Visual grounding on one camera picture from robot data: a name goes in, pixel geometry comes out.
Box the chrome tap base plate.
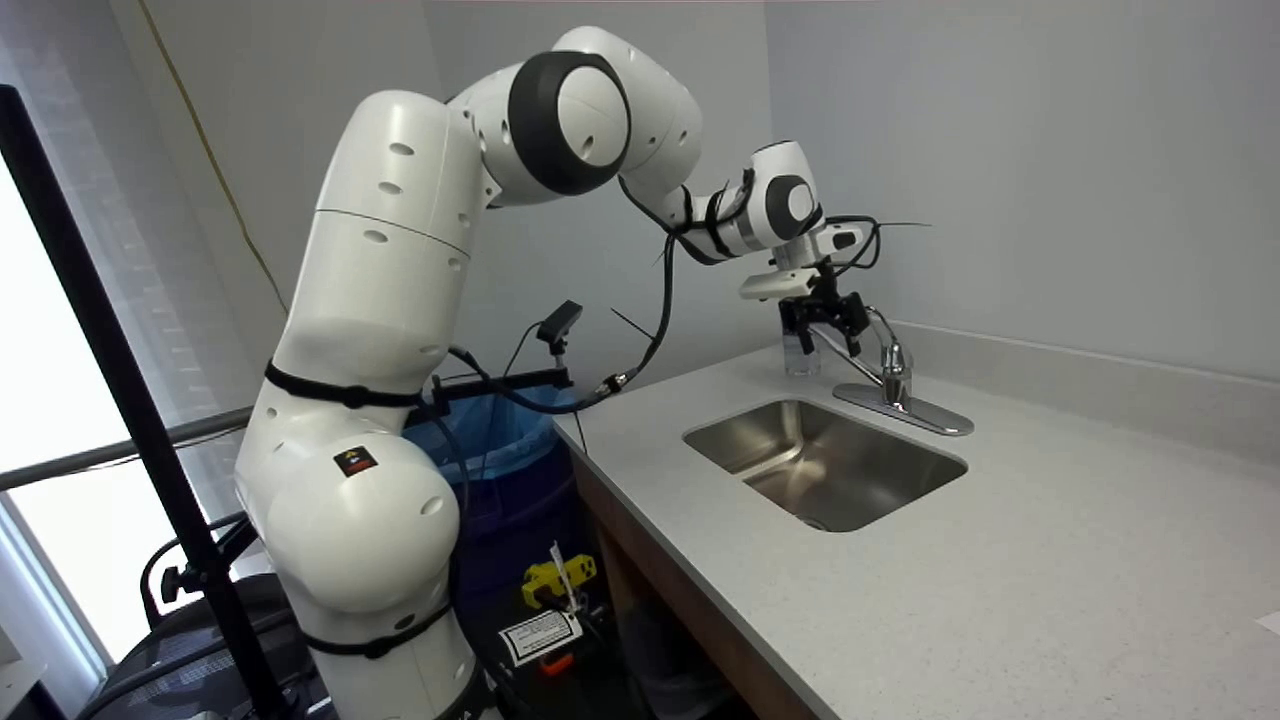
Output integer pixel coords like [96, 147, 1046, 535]
[830, 376, 974, 439]

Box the wooden counter cabinet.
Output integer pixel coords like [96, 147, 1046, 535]
[571, 451, 819, 720]

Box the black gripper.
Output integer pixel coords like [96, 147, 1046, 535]
[776, 280, 877, 361]

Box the chrome tap handle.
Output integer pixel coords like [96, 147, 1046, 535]
[869, 307, 917, 389]

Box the black tripod pole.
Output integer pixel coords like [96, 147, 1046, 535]
[0, 86, 293, 720]

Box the white label tag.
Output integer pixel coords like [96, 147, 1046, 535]
[497, 609, 590, 673]

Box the small black camera on stand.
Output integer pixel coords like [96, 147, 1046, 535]
[532, 298, 586, 361]

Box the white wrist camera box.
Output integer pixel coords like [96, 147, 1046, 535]
[734, 264, 825, 304]

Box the stainless steel sink basin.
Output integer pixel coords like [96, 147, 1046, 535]
[680, 398, 973, 535]

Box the black cart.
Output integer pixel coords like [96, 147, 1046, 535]
[75, 511, 334, 720]

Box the blue lined trash bin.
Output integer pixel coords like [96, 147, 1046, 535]
[404, 376, 609, 673]

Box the yellow tool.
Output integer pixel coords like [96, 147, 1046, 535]
[516, 551, 605, 616]

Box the grey window rail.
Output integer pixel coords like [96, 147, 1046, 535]
[0, 406, 254, 498]

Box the thin yellow wall cable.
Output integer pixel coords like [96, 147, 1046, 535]
[137, 0, 293, 315]

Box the long black robot cable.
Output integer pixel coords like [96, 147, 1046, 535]
[436, 176, 751, 416]

